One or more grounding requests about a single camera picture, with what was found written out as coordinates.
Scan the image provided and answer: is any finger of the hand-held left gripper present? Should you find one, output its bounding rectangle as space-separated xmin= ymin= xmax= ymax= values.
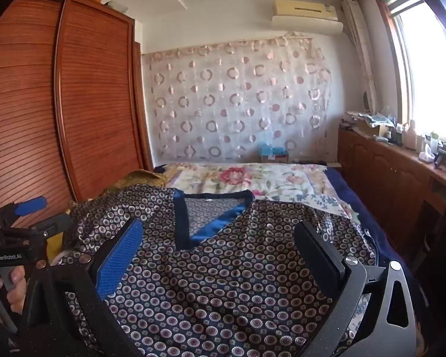
xmin=0 ymin=196 xmax=47 ymax=227
xmin=7 ymin=214 xmax=75 ymax=240

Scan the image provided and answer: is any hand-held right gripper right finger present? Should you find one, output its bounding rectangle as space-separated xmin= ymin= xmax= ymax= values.
xmin=295 ymin=220 xmax=419 ymax=357

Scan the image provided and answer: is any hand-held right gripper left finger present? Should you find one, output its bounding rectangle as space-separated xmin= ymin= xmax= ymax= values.
xmin=20 ymin=217 xmax=145 ymax=357

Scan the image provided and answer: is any navy circle-patterned shirt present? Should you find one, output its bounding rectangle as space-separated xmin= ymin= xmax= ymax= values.
xmin=65 ymin=186 xmax=380 ymax=357

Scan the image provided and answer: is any person's left hand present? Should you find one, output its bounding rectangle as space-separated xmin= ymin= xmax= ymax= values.
xmin=0 ymin=266 xmax=27 ymax=315

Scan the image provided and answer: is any dark blue bedspread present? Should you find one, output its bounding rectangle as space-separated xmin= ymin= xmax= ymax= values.
xmin=325 ymin=167 xmax=417 ymax=270

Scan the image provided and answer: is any golden brown patterned cloth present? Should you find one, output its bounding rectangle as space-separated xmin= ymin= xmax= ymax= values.
xmin=100 ymin=170 xmax=169 ymax=198

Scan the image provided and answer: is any floral bedsheet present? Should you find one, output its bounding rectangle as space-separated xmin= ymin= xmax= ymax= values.
xmin=154 ymin=162 xmax=362 ymax=221

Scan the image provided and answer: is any low wooden cabinet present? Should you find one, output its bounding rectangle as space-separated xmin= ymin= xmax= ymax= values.
xmin=336 ymin=126 xmax=446 ymax=270

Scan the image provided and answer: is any blue tissue pack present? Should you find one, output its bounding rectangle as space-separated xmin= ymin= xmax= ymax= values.
xmin=258 ymin=143 xmax=289 ymax=164

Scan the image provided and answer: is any cardboard box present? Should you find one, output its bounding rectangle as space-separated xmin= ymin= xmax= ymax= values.
xmin=351 ymin=117 xmax=391 ymax=138

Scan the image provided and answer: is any white bottle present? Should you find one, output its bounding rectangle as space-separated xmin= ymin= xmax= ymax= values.
xmin=404 ymin=120 xmax=418 ymax=151

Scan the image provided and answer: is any sheer circle-patterned curtain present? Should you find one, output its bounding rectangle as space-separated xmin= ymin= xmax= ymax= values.
xmin=141 ymin=34 xmax=334 ymax=165

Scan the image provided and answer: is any white wrapped pipe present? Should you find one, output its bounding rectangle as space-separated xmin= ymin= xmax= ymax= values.
xmin=341 ymin=0 xmax=378 ymax=105

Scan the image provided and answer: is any window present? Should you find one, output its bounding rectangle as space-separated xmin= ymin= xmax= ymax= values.
xmin=373 ymin=0 xmax=446 ymax=146

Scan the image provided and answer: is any wall air conditioner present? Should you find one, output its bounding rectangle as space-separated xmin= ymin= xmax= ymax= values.
xmin=271 ymin=0 xmax=344 ymax=36

